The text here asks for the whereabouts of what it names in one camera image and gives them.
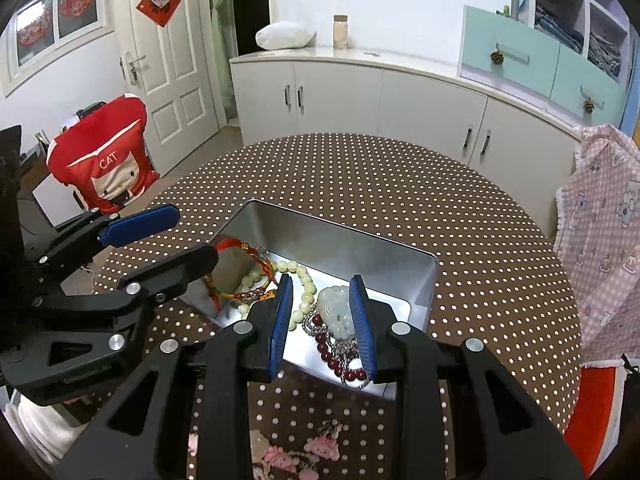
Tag cream bead bracelet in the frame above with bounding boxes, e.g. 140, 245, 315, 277
234, 259, 319, 332

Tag white plastic bag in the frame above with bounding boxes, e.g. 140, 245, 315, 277
255, 21, 316, 51

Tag red orange chair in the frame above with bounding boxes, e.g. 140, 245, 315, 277
564, 367, 627, 478

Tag red cat chair cover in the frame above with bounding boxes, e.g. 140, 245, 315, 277
47, 93, 160, 214

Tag window with red paper-cuts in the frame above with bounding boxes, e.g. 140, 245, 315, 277
1, 0, 114, 98

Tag red diamond door decoration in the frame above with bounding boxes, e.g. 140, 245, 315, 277
136, 0, 181, 27

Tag pink charm necklace pile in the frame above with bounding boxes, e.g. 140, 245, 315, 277
186, 418, 346, 480

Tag white door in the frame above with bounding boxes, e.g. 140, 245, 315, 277
112, 0, 224, 176

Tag teal drawer unit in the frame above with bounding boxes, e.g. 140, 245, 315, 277
459, 6, 626, 126

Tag white low cabinet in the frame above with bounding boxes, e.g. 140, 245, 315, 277
231, 49, 577, 235

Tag pink patterned draped cloth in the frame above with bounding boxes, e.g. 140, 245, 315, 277
553, 125, 639, 367

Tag white cubby shelf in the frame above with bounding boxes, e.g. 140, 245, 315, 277
518, 0, 634, 84

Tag white jade pendant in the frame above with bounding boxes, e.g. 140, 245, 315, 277
316, 286, 355, 340

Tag red braided cord bracelet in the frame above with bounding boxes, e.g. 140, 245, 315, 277
203, 237, 279, 313

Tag dark metal tin box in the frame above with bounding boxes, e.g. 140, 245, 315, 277
181, 200, 438, 386

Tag beige jar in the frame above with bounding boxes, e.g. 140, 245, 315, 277
333, 14, 348, 50

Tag brown polka dot tablecloth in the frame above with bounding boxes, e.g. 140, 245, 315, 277
96, 133, 584, 479

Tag green curtain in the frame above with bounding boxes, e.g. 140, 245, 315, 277
209, 0, 236, 119

